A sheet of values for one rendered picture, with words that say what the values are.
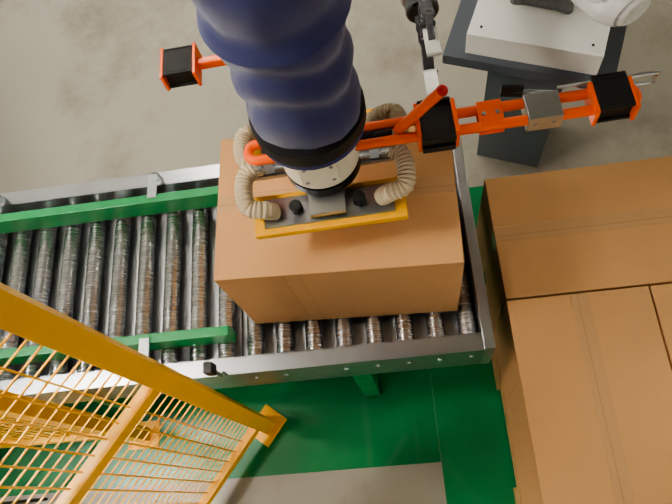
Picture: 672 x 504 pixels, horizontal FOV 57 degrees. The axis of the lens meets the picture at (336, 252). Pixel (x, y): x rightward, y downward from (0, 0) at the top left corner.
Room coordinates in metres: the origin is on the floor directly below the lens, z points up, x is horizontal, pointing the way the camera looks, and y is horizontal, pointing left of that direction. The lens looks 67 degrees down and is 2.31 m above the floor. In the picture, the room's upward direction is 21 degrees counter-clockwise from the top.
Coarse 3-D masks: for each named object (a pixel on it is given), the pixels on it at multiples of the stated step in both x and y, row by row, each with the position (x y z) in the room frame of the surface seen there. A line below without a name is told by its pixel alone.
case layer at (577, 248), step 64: (512, 192) 0.73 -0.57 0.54; (576, 192) 0.65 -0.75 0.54; (640, 192) 0.58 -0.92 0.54; (512, 256) 0.54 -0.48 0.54; (576, 256) 0.47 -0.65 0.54; (640, 256) 0.40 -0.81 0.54; (512, 320) 0.36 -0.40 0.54; (576, 320) 0.30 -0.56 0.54; (640, 320) 0.23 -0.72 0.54; (512, 384) 0.21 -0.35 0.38; (576, 384) 0.14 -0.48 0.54; (640, 384) 0.08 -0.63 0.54; (576, 448) -0.01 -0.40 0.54; (640, 448) -0.07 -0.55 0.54
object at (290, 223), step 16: (352, 192) 0.64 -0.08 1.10; (368, 192) 0.62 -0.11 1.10; (288, 208) 0.66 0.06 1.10; (304, 208) 0.64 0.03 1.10; (352, 208) 0.60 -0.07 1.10; (368, 208) 0.59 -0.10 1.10; (384, 208) 0.57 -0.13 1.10; (400, 208) 0.56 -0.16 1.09; (256, 224) 0.65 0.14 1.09; (272, 224) 0.63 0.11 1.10; (288, 224) 0.62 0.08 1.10; (304, 224) 0.61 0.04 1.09; (320, 224) 0.60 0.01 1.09; (336, 224) 0.58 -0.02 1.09; (352, 224) 0.57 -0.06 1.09; (368, 224) 0.56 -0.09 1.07
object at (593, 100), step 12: (588, 84) 0.61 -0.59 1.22; (600, 84) 0.60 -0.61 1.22; (612, 84) 0.59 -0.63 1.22; (624, 84) 0.58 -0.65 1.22; (588, 96) 0.59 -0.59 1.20; (600, 96) 0.57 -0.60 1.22; (612, 96) 0.56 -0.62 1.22; (624, 96) 0.55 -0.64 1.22; (636, 96) 0.54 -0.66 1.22; (600, 108) 0.55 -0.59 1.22; (612, 108) 0.54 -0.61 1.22; (624, 108) 0.54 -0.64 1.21; (636, 108) 0.52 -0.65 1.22; (600, 120) 0.54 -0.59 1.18; (612, 120) 0.54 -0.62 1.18
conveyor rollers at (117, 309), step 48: (0, 240) 1.24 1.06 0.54; (48, 240) 1.17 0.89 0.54; (96, 240) 1.10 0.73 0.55; (144, 240) 1.04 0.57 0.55; (192, 240) 0.98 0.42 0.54; (48, 288) 1.01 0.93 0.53; (96, 288) 0.94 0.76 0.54; (144, 288) 0.87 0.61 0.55; (192, 288) 0.81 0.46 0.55; (288, 336) 0.55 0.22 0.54; (336, 336) 0.50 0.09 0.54; (432, 336) 0.40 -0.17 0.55
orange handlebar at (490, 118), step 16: (208, 64) 1.02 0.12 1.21; (224, 64) 1.01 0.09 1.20; (560, 96) 0.61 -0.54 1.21; (576, 96) 0.60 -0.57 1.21; (640, 96) 0.55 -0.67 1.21; (464, 112) 0.66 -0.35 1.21; (480, 112) 0.64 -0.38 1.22; (496, 112) 0.63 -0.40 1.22; (576, 112) 0.57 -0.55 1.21; (592, 112) 0.56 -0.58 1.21; (368, 128) 0.71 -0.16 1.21; (384, 128) 0.70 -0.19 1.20; (464, 128) 0.62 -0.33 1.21; (480, 128) 0.61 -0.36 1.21; (496, 128) 0.60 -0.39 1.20; (256, 144) 0.77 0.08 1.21; (368, 144) 0.67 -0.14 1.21; (384, 144) 0.66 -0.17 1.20; (256, 160) 0.73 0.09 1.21; (272, 160) 0.72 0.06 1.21
